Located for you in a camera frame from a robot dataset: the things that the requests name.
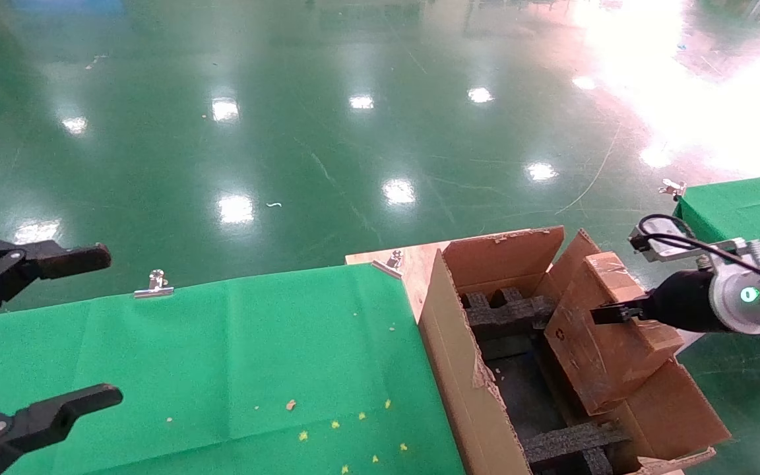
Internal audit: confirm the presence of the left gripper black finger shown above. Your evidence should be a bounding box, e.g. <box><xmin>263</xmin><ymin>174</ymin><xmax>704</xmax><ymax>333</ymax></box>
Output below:
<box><xmin>0</xmin><ymin>239</ymin><xmax>112</xmax><ymax>329</ymax></box>
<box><xmin>0</xmin><ymin>384</ymin><xmax>123</xmax><ymax>475</ymax></box>

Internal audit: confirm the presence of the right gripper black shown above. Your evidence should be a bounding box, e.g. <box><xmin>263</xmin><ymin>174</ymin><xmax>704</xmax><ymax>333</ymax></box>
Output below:
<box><xmin>591</xmin><ymin>269</ymin><xmax>718</xmax><ymax>333</ymax></box>

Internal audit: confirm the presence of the small taped cardboard box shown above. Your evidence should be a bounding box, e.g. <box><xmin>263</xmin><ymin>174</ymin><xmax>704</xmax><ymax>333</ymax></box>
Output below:
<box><xmin>544</xmin><ymin>251</ymin><xmax>685</xmax><ymax>416</ymax></box>

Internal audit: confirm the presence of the large open cardboard carton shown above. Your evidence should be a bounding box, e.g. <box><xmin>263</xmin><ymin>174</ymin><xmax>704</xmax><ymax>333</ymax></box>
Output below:
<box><xmin>418</xmin><ymin>226</ymin><xmax>732</xmax><ymax>475</ymax></box>

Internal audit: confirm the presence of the black foam insert block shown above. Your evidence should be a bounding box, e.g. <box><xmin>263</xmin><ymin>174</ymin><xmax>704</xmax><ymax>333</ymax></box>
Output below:
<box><xmin>462</xmin><ymin>287</ymin><xmax>556</xmax><ymax>342</ymax></box>
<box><xmin>522</xmin><ymin>422</ymin><xmax>632</xmax><ymax>475</ymax></box>

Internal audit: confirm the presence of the plain green tablecloth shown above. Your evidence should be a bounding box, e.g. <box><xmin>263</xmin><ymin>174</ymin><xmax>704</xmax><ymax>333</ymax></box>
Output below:
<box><xmin>674</xmin><ymin>173</ymin><xmax>760</xmax><ymax>266</ymax></box>

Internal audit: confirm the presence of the green tablecloth with crumbs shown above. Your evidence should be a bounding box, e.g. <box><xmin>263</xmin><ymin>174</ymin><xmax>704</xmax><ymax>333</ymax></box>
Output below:
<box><xmin>0</xmin><ymin>263</ymin><xmax>465</xmax><ymax>475</ymax></box>

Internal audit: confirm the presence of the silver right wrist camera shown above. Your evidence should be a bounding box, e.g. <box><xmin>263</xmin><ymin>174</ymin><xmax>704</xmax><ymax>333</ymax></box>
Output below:
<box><xmin>629</xmin><ymin>220</ymin><xmax>760</xmax><ymax>272</ymax></box>

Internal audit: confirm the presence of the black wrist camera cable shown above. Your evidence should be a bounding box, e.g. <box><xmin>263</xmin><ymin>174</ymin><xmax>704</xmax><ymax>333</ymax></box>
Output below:
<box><xmin>637</xmin><ymin>213</ymin><xmax>760</xmax><ymax>292</ymax></box>

